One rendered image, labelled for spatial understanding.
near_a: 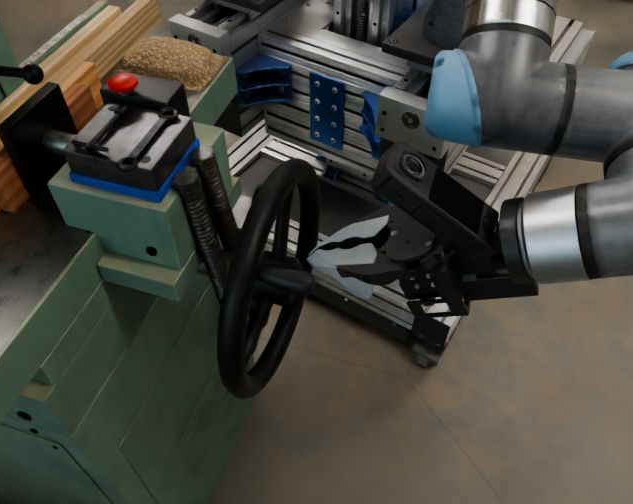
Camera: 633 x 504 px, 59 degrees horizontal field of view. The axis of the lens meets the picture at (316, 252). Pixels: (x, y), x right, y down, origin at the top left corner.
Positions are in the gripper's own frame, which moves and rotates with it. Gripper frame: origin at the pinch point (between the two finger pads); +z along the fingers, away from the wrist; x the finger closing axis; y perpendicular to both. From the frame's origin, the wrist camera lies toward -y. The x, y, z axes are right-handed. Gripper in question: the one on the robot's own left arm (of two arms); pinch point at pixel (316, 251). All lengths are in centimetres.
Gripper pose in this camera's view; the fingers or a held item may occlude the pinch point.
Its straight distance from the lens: 56.3
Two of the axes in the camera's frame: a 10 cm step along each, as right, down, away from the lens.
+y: 4.8, 6.8, 5.6
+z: -8.2, 1.2, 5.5
